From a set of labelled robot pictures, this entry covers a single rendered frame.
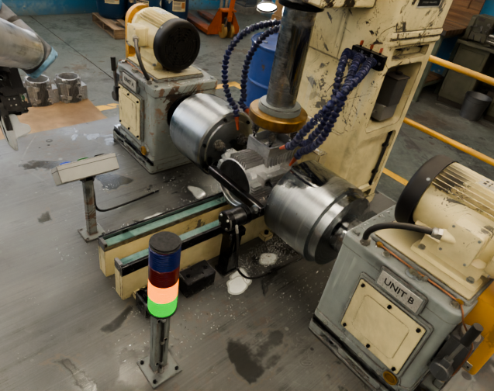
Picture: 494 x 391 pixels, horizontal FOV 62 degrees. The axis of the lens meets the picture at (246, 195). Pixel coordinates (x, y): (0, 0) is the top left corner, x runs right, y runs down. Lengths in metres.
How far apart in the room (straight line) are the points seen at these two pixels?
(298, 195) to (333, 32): 0.52
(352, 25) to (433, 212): 0.62
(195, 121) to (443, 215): 0.84
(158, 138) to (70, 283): 0.64
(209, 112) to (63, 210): 0.60
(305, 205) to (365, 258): 0.23
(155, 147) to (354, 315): 0.97
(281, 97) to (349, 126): 0.26
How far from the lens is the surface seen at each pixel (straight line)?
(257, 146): 1.30
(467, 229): 0.87
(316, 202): 1.09
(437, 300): 0.93
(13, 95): 1.25
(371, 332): 1.06
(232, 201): 1.35
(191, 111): 1.44
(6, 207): 1.58
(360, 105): 1.32
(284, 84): 1.21
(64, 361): 1.14
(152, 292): 0.85
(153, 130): 1.60
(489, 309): 0.99
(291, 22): 1.16
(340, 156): 1.39
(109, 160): 1.27
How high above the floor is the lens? 1.75
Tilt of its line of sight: 36 degrees down
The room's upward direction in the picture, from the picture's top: 11 degrees clockwise
